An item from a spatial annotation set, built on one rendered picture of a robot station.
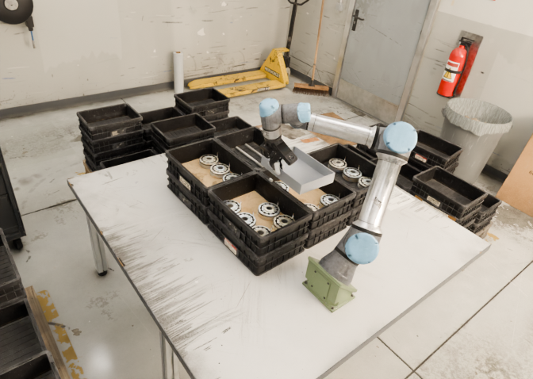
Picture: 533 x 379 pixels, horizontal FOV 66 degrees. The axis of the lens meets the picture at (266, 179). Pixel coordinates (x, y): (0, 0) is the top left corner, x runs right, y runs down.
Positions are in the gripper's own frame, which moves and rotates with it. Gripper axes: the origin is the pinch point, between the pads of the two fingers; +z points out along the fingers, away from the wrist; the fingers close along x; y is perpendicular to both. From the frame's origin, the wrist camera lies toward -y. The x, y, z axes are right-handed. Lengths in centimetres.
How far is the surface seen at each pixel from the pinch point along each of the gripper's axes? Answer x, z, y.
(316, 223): -4.4, 25.8, -16.0
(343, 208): -21.9, 29.4, -17.1
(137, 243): 62, 21, 32
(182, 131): -24, 68, 148
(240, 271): 35.4, 28.9, -8.3
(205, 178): 16, 21, 43
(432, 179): -134, 101, -6
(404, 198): -72, 61, -20
